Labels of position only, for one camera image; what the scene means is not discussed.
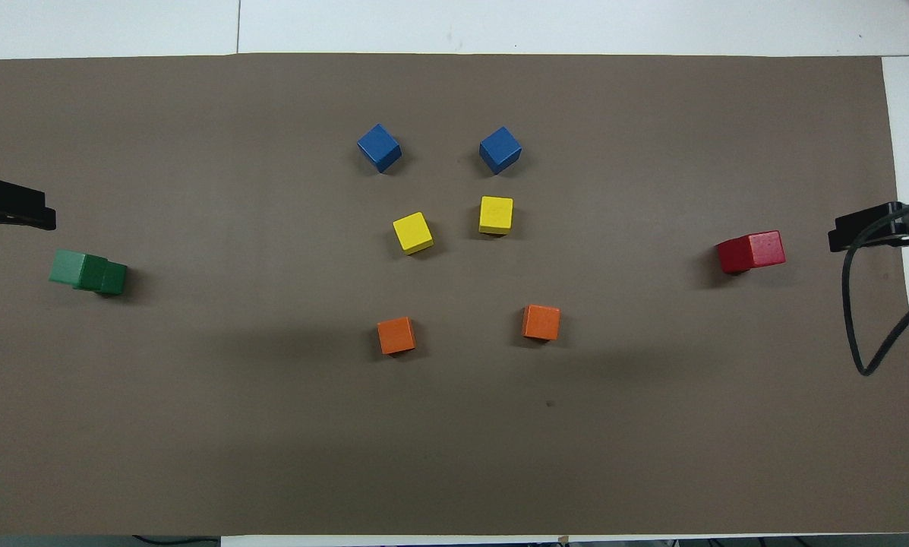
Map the brown table mat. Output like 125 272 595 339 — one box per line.
0 52 909 537

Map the orange wooden cube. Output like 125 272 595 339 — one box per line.
376 316 417 356
521 304 561 342

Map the blue wooden cube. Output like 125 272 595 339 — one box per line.
478 125 523 176
356 123 403 174

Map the yellow wooden cube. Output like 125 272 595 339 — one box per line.
478 195 515 236
392 211 435 255

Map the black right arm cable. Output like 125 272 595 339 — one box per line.
841 199 909 377

